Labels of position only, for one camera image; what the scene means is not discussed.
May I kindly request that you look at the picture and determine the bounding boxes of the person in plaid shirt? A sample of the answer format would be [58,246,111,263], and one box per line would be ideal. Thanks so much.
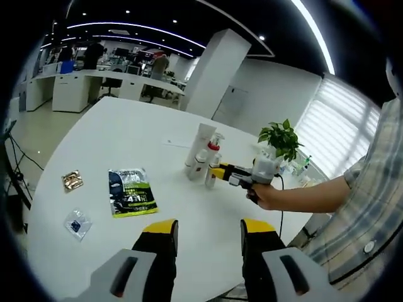
[302,97,403,284]

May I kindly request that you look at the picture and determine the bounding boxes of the green and black packet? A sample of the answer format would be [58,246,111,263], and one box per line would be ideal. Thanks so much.
[108,168,158,218]

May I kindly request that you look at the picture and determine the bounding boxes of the long ceiling light strip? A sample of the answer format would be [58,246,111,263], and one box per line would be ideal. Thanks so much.
[291,0,336,75]

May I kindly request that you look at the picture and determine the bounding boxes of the person's right hand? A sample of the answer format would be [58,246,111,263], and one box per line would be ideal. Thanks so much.
[246,181,286,210]

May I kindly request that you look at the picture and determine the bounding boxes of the black office chair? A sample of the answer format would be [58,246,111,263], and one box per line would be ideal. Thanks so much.
[102,77,122,97]
[146,84,161,101]

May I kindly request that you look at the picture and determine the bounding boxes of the small clear plastic packet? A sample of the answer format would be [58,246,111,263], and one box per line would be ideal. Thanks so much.
[64,209,93,242]

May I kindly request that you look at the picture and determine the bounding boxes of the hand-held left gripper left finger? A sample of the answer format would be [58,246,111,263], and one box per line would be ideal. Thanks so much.
[67,219,179,302]

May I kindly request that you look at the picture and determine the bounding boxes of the row of white office desks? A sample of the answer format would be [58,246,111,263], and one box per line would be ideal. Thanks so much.
[26,67,186,113]

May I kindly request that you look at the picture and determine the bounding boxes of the small clear skincare bottle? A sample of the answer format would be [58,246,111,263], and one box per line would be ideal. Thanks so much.
[204,154,223,189]

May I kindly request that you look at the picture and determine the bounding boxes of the green potted plant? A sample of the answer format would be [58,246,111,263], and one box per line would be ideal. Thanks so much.
[258,118,305,163]

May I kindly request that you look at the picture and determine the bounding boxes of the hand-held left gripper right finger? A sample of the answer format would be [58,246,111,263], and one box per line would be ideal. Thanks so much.
[241,218,343,302]

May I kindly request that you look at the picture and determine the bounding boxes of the small gold foil packet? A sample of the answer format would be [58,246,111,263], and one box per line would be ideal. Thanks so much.
[61,169,85,193]

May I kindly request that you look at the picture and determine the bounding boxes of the small white bottle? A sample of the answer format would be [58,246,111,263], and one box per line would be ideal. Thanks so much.
[188,149,210,182]

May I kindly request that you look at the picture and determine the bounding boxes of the white window blinds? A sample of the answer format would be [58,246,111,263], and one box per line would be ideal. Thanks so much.
[295,75,382,177]

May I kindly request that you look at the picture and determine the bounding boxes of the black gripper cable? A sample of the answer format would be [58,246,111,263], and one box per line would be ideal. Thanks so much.
[275,174,286,240]

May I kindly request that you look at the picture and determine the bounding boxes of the tall white skincare tube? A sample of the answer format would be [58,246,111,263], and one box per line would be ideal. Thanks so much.
[184,123,217,176]

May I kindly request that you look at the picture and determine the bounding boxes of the black tripod stand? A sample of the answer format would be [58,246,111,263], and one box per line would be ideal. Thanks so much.
[1,121,45,221]

